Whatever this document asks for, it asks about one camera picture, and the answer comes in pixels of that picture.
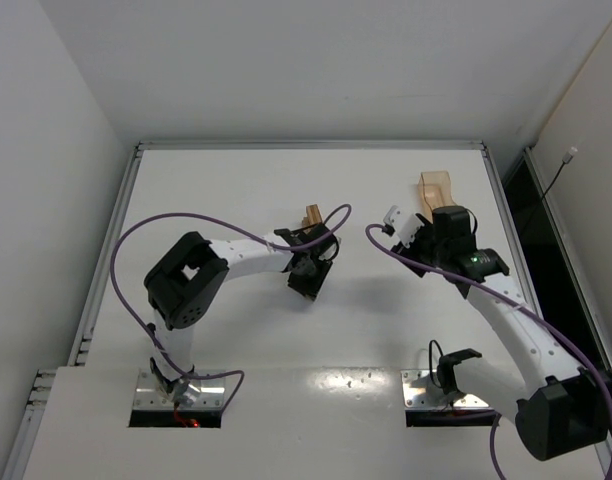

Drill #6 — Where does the dark striped wood block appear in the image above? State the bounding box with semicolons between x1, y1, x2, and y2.
301;204;323;227

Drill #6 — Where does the transparent amber plastic box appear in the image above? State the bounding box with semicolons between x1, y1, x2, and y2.
418;170;456;222

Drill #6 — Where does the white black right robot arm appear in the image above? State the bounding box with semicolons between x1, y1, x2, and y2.
384;205;611;461

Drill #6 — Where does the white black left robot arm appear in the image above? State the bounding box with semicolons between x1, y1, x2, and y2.
144;223;340;396

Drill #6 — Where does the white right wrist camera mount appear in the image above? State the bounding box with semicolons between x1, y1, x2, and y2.
383;205;424;248

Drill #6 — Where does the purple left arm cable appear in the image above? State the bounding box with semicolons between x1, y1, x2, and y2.
109;202;353;401

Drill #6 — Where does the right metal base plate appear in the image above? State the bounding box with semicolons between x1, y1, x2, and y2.
400;369;490;413

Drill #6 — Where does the metal base plate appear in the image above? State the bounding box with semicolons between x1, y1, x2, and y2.
400;369;490;413
132;370;225;412

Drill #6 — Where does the black wall cable white plug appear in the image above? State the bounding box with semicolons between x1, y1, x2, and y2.
539;146;578;202

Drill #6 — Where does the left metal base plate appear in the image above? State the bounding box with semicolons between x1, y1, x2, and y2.
132;370;225;412

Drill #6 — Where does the aluminium table frame rail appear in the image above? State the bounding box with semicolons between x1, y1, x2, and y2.
136;140;486;151

